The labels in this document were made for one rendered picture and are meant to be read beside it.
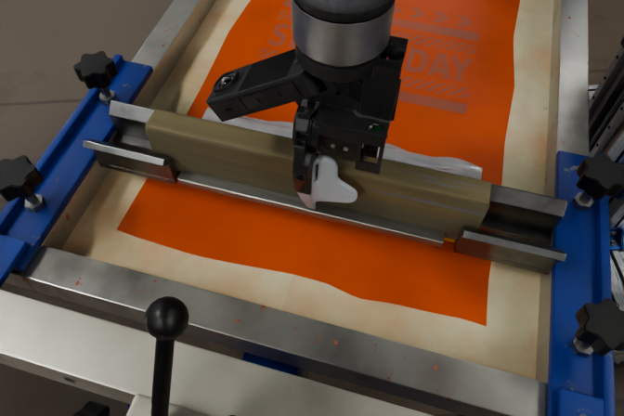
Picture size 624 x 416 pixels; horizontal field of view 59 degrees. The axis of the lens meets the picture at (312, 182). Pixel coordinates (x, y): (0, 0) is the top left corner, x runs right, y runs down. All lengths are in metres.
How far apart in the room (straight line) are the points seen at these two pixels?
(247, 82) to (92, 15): 2.15
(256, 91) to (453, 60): 0.42
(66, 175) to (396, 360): 0.40
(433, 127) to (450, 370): 0.32
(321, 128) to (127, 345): 0.24
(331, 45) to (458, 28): 0.50
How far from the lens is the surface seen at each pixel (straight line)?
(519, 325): 0.61
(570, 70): 0.81
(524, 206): 0.60
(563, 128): 0.73
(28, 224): 0.64
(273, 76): 0.47
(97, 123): 0.70
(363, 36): 0.40
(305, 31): 0.40
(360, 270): 0.60
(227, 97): 0.49
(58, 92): 2.31
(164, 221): 0.65
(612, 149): 1.41
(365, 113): 0.47
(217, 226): 0.63
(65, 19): 2.63
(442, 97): 0.77
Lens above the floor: 1.49
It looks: 54 degrees down
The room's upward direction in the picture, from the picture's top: straight up
